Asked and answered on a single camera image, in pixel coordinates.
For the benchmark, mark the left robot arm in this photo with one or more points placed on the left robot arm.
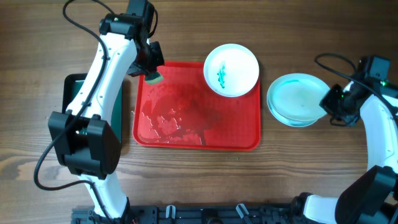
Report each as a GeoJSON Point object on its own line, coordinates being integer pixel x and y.
{"type": "Point", "coordinates": [82, 136]}

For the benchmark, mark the dark green water tray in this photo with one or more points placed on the dark green water tray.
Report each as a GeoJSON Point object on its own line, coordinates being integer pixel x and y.
{"type": "Point", "coordinates": [71, 87]}

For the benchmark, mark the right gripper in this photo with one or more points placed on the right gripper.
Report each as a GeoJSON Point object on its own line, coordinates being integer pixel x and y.
{"type": "Point", "coordinates": [329, 102]}

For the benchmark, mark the yellow green sponge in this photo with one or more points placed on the yellow green sponge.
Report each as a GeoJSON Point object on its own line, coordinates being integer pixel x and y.
{"type": "Point", "coordinates": [153, 78]}

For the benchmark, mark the white plate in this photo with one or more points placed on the white plate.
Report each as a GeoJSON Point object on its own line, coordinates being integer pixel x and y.
{"type": "Point", "coordinates": [231, 70]}
{"type": "Point", "coordinates": [297, 96]}
{"type": "Point", "coordinates": [287, 121]}

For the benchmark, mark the white plate top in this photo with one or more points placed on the white plate top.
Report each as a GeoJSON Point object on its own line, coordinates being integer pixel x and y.
{"type": "Point", "coordinates": [231, 70]}

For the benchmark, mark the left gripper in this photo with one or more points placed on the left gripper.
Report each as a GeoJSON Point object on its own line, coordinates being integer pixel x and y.
{"type": "Point", "coordinates": [158, 60]}

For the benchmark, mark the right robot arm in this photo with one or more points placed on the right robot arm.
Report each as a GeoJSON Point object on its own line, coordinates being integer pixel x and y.
{"type": "Point", "coordinates": [371, 98]}

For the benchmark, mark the red plastic tray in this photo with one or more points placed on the red plastic tray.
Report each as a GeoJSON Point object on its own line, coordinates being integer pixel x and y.
{"type": "Point", "coordinates": [182, 111]}

